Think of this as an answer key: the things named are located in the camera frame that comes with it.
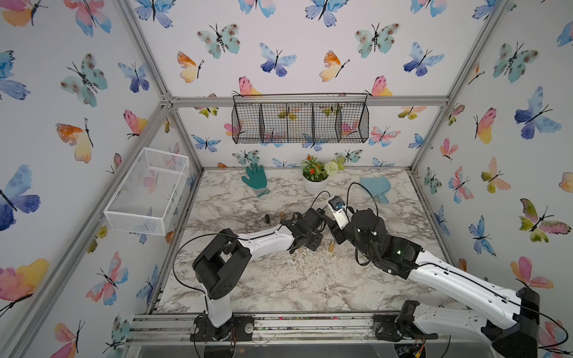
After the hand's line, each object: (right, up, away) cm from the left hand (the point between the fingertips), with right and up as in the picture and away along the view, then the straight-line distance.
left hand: (318, 236), depth 90 cm
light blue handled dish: (+33, +20, +25) cm, 46 cm away
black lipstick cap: (-21, +6, +8) cm, 24 cm away
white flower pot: (0, +20, +15) cm, 25 cm away
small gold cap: (+5, -4, -1) cm, 7 cm away
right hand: (+3, +12, -19) cm, 23 cm away
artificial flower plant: (-1, +27, +7) cm, 28 cm away
